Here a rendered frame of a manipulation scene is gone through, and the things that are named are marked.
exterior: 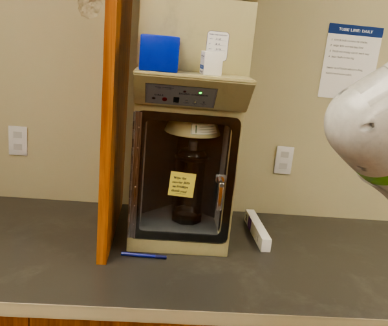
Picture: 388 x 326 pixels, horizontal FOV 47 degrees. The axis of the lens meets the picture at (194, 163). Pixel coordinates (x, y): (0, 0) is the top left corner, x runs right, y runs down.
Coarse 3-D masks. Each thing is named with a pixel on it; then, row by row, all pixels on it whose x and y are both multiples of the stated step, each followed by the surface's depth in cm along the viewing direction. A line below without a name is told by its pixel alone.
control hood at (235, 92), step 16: (144, 80) 117; (160, 80) 117; (176, 80) 116; (192, 80) 116; (208, 80) 116; (224, 80) 116; (240, 80) 117; (144, 96) 123; (224, 96) 122; (240, 96) 122
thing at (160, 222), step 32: (160, 128) 129; (192, 128) 130; (224, 128) 130; (160, 160) 132; (192, 160) 133; (224, 160) 133; (160, 192) 135; (224, 192) 136; (160, 224) 138; (192, 224) 138; (224, 224) 139
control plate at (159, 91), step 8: (152, 88) 119; (160, 88) 119; (168, 88) 119; (176, 88) 119; (184, 88) 119; (192, 88) 119; (200, 88) 119; (208, 88) 119; (152, 96) 122; (160, 96) 122; (168, 96) 122; (176, 96) 122; (184, 96) 122; (192, 96) 122; (200, 96) 122; (208, 96) 122; (168, 104) 125; (176, 104) 125; (184, 104) 125; (192, 104) 125; (200, 104) 125; (208, 104) 125
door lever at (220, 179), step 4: (220, 176) 134; (216, 180) 134; (220, 180) 132; (220, 184) 129; (220, 188) 130; (220, 192) 130; (220, 196) 131; (220, 200) 131; (220, 204) 131; (216, 208) 132; (220, 208) 132
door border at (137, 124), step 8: (136, 112) 128; (136, 120) 128; (136, 128) 129; (136, 136) 130; (136, 144) 130; (136, 152) 131; (136, 160) 132; (136, 168) 132; (136, 176) 133; (136, 184) 134; (136, 192) 134; (136, 200) 135; (128, 208) 135; (136, 208) 136; (128, 224) 137
